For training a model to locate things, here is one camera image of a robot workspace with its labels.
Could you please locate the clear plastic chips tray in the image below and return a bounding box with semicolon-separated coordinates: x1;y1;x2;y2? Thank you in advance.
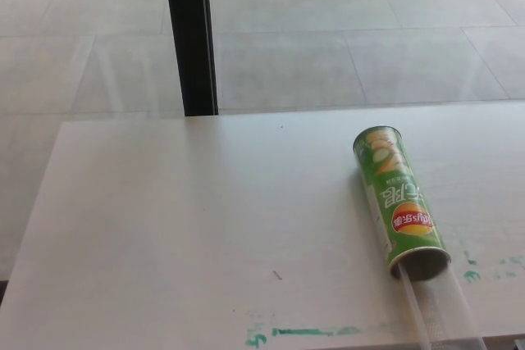
398;262;485;350

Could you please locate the green chips can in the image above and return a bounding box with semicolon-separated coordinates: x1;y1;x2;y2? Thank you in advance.
352;125;452;281

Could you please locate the black window frame post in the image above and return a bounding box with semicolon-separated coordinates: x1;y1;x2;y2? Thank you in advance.
162;0;219;117

